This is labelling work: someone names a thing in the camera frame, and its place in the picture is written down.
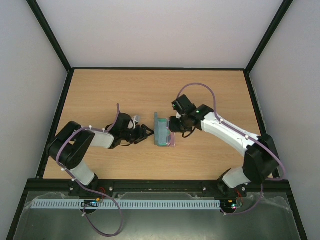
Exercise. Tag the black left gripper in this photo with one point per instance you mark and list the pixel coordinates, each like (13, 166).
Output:
(141, 136)

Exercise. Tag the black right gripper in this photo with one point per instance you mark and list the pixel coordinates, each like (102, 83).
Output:
(172, 124)

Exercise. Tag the grey-green glasses case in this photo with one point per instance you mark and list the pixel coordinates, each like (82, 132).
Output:
(156, 118)

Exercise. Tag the pink sunglasses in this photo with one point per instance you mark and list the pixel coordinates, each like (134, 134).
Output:
(170, 135)

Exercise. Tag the light blue cleaning cloth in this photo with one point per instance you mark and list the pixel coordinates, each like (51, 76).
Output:
(162, 132)

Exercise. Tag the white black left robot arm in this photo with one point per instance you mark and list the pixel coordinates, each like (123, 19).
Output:
(69, 147)

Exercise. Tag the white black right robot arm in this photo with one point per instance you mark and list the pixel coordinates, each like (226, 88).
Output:
(259, 151)

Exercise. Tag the grey metal front tray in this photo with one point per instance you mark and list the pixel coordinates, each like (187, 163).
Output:
(267, 217)

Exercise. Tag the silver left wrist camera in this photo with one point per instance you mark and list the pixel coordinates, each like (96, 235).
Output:
(136, 119)

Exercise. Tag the black right frame rail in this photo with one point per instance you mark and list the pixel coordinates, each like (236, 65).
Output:
(270, 150)

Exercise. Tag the black frame rail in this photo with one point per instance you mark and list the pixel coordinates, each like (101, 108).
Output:
(202, 188)
(270, 150)
(55, 123)
(160, 68)

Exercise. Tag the white slotted cable duct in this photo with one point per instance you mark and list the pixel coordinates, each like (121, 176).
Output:
(124, 204)

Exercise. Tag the black back frame rail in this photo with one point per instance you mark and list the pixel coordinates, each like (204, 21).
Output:
(160, 68)

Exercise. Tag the black left frame rail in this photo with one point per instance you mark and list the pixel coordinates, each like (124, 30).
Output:
(55, 123)

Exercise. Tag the black front frame rail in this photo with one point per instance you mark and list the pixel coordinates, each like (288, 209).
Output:
(202, 188)

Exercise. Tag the black back left frame post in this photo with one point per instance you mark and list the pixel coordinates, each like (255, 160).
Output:
(39, 15)

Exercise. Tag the black frame post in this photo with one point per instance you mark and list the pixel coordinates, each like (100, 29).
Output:
(280, 14)
(39, 15)

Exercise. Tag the black back right frame post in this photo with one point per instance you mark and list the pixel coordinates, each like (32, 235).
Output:
(280, 14)

